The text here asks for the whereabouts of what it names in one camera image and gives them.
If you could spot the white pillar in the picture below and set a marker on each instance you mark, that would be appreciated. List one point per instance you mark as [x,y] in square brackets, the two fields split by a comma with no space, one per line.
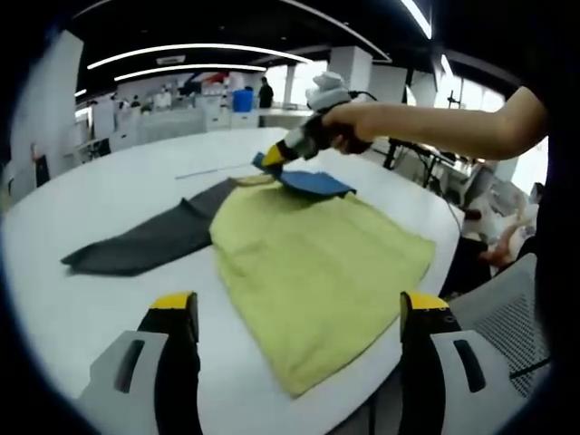
[351,70]

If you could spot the white long counter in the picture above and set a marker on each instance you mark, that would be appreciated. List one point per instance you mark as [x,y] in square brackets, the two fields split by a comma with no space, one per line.
[285,118]

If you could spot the dark box with red top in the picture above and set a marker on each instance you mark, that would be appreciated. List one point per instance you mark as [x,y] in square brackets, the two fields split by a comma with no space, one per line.
[41,165]

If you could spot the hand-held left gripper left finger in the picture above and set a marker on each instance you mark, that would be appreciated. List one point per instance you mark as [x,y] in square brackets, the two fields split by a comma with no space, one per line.
[136,389]

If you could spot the black tripod stand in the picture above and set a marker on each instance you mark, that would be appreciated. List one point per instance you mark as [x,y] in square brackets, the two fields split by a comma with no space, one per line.
[389,156]

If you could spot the blue barrel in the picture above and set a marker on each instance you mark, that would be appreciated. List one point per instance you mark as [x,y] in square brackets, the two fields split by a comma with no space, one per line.
[243,100]

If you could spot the person's right hand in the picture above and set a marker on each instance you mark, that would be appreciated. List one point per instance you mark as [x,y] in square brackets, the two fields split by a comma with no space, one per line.
[351,129]

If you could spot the thin black pole stand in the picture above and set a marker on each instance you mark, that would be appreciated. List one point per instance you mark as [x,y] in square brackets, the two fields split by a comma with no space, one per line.
[454,99]

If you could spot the yellow garment grey blue sleeves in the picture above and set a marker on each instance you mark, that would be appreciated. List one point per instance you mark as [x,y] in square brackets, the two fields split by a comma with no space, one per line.
[317,263]

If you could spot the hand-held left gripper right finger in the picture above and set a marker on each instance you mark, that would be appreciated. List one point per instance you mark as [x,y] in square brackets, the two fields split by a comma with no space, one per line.
[435,389]

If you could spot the grey mesh office chair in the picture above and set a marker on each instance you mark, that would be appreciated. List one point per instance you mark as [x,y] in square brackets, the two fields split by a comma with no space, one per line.
[507,317]

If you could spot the ceiling light strip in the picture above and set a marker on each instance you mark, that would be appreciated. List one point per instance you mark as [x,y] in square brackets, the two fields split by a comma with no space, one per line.
[199,47]
[418,18]
[190,69]

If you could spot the white low cabinet row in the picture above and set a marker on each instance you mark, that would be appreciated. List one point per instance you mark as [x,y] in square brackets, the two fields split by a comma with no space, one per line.
[170,124]

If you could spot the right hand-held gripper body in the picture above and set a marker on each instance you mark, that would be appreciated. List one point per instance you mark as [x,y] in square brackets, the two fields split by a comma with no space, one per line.
[328,93]

